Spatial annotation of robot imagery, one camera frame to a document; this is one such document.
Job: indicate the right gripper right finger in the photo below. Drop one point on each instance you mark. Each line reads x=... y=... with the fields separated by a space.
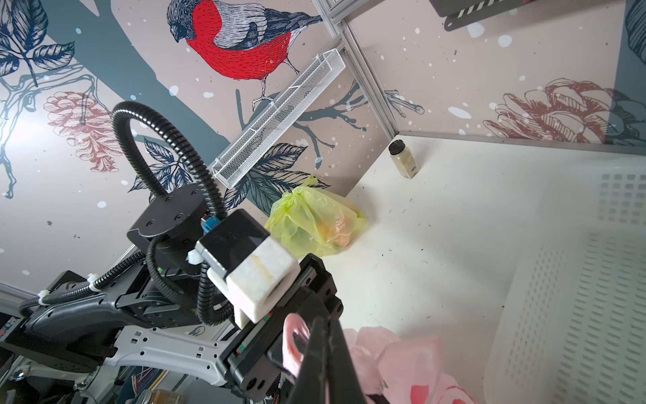
x=342 y=380

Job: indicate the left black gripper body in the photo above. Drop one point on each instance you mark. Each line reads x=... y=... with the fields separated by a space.
x=258 y=359

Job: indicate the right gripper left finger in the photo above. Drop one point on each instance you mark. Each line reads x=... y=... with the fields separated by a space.
x=305 y=358

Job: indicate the pink plastic bag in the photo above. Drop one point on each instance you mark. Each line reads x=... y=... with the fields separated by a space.
x=392 y=370

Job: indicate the green plastic bag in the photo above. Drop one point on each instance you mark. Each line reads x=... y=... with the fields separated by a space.
x=312 y=220

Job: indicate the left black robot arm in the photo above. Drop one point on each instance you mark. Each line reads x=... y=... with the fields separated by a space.
x=207 y=293

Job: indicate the white perforated plastic basket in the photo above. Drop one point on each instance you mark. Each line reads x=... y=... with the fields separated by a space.
x=573 y=324

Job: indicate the pale spice jar black lid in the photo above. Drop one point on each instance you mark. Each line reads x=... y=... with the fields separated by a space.
x=403 y=159

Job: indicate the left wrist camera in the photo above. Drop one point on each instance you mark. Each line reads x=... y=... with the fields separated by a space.
x=248 y=266

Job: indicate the black wall basket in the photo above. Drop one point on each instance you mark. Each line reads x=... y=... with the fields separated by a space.
x=461 y=13

